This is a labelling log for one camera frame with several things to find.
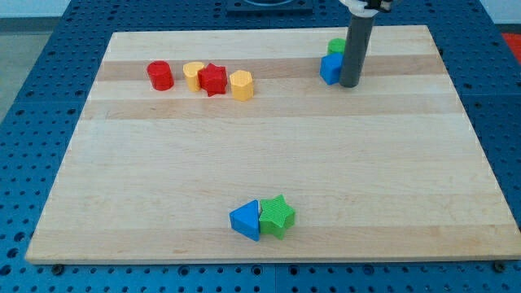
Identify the yellow hexagon block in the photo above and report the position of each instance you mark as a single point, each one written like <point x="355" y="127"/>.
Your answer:
<point x="242" y="85"/>

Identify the red star block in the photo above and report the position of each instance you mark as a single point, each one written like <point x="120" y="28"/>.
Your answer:
<point x="213" y="79"/>

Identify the blue triangle block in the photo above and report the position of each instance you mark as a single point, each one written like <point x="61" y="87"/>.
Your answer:
<point x="245" y="220"/>

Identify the wooden board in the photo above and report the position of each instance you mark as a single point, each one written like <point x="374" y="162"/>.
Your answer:
<point x="390" y="170"/>

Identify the green star block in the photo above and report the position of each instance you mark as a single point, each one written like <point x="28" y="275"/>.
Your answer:
<point x="276" y="216"/>

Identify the yellow heart block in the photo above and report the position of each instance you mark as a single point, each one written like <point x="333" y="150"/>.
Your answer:
<point x="191" y="74"/>

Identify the green cylinder block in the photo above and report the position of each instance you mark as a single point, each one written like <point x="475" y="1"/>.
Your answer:
<point x="336" y="46"/>

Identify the blue cube block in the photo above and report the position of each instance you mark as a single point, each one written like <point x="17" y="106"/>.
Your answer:
<point x="330" y="68"/>

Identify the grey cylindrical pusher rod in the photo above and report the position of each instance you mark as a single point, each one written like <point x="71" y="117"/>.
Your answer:
<point x="357" y="41"/>

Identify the red cylinder block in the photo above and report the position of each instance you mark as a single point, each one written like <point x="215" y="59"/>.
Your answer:
<point x="160" y="75"/>

